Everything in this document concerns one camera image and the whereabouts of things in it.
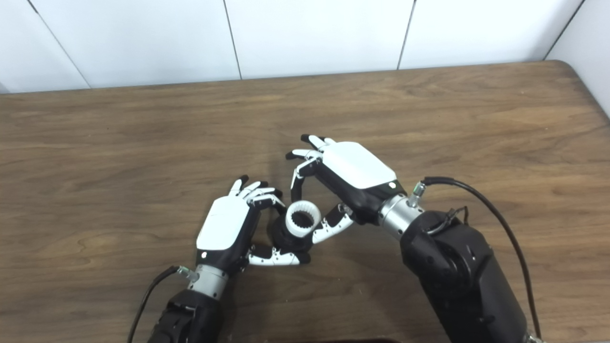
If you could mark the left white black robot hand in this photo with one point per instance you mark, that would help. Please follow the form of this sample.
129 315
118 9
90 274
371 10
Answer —
224 226

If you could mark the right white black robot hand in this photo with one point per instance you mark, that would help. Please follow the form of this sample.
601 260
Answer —
355 164

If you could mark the round black plastic part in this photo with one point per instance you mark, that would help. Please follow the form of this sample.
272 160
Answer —
281 238

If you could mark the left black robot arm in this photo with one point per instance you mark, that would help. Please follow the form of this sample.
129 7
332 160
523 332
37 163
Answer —
190 319

